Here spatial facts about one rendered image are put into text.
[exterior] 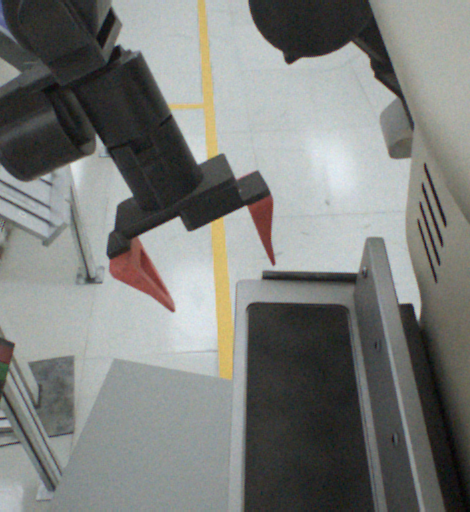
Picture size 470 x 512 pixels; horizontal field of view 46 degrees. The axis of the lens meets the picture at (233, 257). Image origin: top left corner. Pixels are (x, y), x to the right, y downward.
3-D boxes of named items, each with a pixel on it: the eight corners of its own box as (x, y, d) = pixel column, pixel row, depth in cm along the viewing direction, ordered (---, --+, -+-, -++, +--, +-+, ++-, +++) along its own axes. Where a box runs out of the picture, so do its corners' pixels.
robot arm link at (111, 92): (124, 45, 36) (140, 30, 41) (36, 88, 38) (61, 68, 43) (172, 139, 39) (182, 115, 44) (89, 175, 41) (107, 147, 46)
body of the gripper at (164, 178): (127, 221, 49) (82, 146, 45) (232, 170, 48) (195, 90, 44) (125, 253, 43) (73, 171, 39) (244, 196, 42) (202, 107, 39)
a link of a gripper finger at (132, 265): (151, 299, 53) (100, 218, 48) (219, 267, 52) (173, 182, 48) (152, 341, 47) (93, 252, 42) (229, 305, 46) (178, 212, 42)
